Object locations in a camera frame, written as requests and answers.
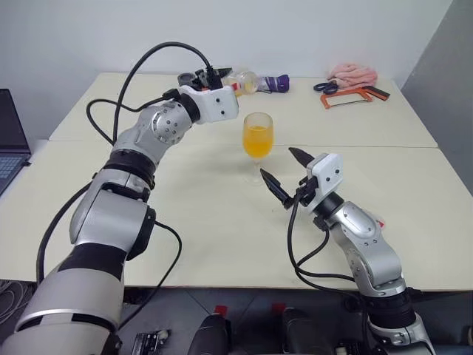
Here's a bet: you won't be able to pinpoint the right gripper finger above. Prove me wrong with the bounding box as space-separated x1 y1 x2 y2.
259 168 295 211
287 146 316 169

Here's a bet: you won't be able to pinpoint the black box with white label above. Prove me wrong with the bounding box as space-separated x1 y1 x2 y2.
135 328 173 352

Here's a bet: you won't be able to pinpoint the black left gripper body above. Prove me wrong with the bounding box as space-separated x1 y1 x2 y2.
191 67 224 92

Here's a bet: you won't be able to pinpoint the orange hacksaw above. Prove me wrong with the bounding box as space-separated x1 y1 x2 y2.
319 86 392 110

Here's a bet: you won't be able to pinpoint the clear bottle with white cap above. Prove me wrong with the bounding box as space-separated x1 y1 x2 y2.
227 70 259 98

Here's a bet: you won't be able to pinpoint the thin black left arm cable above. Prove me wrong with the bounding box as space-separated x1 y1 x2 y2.
86 88 182 146

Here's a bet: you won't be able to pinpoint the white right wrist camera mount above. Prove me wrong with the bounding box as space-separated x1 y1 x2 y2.
304 152 344 210

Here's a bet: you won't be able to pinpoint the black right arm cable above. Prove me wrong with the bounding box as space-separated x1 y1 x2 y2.
286 192 361 297
295 227 358 282

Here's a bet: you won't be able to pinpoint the white cable bundle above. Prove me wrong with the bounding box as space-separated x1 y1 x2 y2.
0 279 38 326

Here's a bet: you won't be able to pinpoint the wine glass with orange drink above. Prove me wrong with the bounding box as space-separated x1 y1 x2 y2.
242 112 275 186

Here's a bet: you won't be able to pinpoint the dark grey laptop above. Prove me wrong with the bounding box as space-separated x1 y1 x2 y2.
0 88 33 197

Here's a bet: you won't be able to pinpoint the thick black left wrist cable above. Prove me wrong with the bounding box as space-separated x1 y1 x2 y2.
112 41 225 147

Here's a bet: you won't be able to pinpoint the pink towel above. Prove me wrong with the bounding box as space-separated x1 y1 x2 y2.
327 62 379 89

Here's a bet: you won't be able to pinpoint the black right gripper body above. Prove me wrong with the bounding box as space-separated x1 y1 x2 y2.
293 175 320 208

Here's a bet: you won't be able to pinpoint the dark rounded shape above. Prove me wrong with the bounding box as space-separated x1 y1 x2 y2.
280 308 323 355
191 314 233 355

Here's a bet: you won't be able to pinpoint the black scissors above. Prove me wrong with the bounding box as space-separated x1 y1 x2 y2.
313 80 339 94

